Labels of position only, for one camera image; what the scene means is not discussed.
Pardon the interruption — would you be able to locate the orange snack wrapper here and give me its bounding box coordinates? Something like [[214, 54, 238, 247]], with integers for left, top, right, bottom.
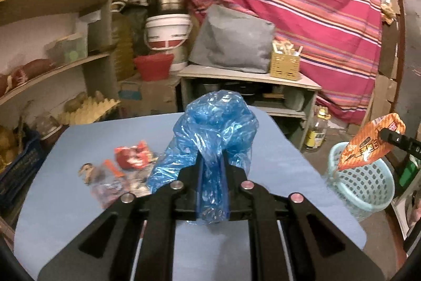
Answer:
[[338, 113, 406, 170]]

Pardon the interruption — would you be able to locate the silver foil wrapper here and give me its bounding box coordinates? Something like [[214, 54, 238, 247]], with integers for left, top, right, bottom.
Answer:
[[89, 165, 152, 209]]

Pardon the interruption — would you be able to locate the red snack wrapper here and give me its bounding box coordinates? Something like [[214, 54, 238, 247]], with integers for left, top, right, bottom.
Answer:
[[114, 140, 156, 170]]

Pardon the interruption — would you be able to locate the blue plastic bag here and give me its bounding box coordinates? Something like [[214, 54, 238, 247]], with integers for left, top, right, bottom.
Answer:
[[146, 90, 259, 224]]

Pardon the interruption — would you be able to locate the green trash bin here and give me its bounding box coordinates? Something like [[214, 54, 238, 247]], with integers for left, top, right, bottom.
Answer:
[[398, 155, 420, 190]]

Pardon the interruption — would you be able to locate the light blue laundry basket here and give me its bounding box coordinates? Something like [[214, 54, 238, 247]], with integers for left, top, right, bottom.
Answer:
[[323, 142, 395, 221]]

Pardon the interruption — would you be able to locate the brown crumpled paper ball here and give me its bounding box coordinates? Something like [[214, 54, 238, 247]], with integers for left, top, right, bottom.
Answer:
[[78, 163, 102, 185]]

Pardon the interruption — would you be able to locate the blue table cloth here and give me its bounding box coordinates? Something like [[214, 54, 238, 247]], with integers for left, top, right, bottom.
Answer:
[[14, 109, 367, 280]]

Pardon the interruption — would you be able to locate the oil bottle on floor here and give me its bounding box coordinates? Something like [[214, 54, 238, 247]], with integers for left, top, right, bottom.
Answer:
[[305, 106, 330, 151]]

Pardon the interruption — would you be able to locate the low wooden shelf unit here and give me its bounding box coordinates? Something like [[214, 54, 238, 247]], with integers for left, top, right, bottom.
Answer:
[[178, 64, 321, 150]]

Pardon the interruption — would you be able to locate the dark blue plastic crate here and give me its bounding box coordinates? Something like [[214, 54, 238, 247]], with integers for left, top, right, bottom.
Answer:
[[1, 131, 46, 214]]

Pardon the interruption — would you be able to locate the yellow egg carton tray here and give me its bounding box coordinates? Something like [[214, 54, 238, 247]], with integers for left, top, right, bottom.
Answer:
[[57, 97, 121, 126]]

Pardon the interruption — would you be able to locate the cardboard box under basin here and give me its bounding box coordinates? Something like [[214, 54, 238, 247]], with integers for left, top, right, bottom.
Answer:
[[118, 75, 182, 118]]

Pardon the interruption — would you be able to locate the yellow utensil holder basket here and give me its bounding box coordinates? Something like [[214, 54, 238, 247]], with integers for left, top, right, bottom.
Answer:
[[269, 40, 303, 81]]

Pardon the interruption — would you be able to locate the red plastic basin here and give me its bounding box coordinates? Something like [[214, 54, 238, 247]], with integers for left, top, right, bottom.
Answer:
[[133, 53, 173, 82]]

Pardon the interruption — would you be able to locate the yellow oil jug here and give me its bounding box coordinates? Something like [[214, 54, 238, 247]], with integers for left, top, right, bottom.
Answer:
[[111, 1, 135, 81]]

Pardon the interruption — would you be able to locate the clear plastic container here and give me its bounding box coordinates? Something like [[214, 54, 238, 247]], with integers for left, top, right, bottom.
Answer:
[[44, 33, 88, 66]]

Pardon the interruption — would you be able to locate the white plastic bucket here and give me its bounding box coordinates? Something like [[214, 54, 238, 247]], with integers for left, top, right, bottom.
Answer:
[[143, 13, 193, 72]]

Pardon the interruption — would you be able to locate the grey fabric cover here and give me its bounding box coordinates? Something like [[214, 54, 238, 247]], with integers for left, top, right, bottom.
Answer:
[[189, 4, 275, 74]]

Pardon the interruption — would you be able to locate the tall wooden shelf unit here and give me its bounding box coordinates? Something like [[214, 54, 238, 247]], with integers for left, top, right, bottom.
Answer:
[[1, 0, 118, 128]]

